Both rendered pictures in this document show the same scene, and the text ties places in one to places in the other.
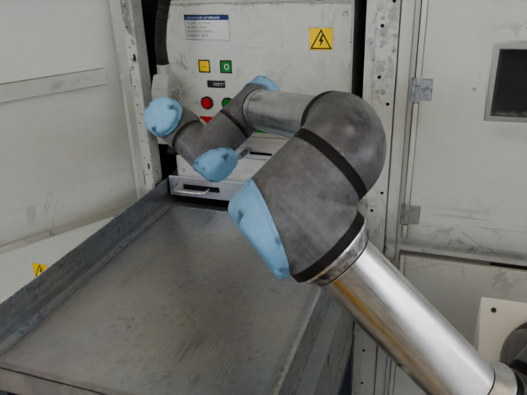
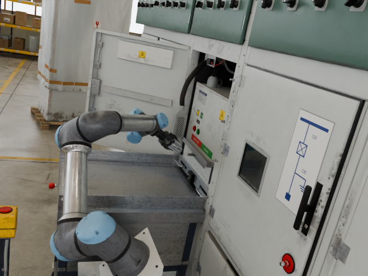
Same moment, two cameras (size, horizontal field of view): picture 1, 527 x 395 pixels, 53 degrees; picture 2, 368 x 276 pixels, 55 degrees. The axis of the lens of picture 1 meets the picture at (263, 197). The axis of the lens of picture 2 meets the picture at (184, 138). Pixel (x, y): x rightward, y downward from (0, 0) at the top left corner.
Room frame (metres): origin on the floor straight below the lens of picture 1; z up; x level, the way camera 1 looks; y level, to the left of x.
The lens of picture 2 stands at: (0.04, -1.31, 1.66)
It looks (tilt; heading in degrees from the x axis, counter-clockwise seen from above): 17 degrees down; 49
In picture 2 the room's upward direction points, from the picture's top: 11 degrees clockwise
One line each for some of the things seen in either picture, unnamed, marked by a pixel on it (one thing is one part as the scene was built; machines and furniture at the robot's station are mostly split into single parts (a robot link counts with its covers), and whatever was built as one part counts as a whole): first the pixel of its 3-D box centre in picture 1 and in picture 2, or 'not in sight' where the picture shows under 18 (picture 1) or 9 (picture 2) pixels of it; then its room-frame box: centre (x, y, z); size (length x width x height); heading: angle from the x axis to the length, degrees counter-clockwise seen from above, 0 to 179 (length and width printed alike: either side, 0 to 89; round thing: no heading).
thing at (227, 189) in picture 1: (260, 190); (196, 176); (1.33, 0.01, 0.89); 0.54 x 0.05 x 0.06; 70
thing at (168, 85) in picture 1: (169, 107); (179, 123); (1.32, 0.23, 1.14); 0.08 x 0.05 x 0.17; 160
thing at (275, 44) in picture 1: (254, 102); (202, 134); (1.32, 0.01, 1.15); 0.48 x 0.01 x 0.48; 70
